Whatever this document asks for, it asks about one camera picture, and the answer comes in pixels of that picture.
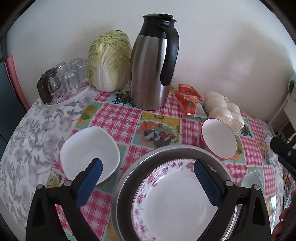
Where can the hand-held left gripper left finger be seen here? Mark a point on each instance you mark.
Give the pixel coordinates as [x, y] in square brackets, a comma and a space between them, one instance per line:
[90, 183]

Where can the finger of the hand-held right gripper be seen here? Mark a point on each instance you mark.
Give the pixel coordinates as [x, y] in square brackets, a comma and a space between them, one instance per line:
[283, 148]

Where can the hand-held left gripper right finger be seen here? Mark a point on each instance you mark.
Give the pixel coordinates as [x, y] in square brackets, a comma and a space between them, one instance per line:
[205, 180]

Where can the white rectangular plate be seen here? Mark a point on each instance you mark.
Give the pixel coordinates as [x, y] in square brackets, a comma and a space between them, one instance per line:
[87, 148]

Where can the stainless steel plate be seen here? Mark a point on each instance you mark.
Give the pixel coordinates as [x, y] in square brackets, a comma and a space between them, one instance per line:
[124, 192]

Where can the round pink floral plate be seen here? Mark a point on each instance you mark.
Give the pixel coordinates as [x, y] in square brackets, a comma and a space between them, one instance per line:
[175, 208]

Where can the pale blue bowl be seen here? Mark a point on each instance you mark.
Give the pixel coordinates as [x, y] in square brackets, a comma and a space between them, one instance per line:
[251, 180]

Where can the person's right hand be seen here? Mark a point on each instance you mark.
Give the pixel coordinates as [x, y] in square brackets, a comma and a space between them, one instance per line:
[283, 214]

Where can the white power strip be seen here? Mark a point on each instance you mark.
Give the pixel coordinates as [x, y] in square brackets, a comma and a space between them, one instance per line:
[269, 148]

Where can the white bowl with red flowers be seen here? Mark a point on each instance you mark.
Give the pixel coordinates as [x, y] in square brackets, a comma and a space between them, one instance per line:
[219, 139]

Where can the white wooden chair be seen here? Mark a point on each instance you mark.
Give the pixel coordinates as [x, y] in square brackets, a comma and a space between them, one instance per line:
[286, 104]

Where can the pale teal object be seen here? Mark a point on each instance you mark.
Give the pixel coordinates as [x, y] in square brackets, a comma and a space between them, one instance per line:
[291, 83]

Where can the grey floral tablecloth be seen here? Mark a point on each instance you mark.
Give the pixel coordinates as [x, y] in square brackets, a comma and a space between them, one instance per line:
[34, 139]

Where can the bag of white steamed buns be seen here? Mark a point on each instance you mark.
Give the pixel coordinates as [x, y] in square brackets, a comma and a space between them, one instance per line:
[222, 111]

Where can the pink checkered picture tablecloth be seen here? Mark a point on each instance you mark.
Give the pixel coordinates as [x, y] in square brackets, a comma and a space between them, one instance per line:
[115, 115]

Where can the orange snack packet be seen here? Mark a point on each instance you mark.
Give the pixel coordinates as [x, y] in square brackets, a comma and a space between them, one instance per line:
[187, 102]

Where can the white round tray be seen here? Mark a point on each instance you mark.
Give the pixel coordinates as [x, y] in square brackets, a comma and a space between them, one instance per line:
[67, 96]

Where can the clear drinking glass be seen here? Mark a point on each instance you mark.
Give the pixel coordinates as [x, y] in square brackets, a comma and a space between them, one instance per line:
[61, 69]
[82, 72]
[70, 81]
[75, 64]

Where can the dark brown lidded glass jar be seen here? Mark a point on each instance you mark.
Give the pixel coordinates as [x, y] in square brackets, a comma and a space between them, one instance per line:
[42, 90]

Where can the dark blue pink-edged furniture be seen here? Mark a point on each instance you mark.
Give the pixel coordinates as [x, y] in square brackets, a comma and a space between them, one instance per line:
[9, 97]

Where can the stainless steel thermos jug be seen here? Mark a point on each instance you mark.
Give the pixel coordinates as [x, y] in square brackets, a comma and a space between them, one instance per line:
[148, 76]

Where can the napa cabbage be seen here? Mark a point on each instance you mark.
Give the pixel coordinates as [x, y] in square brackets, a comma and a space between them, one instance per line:
[108, 62]

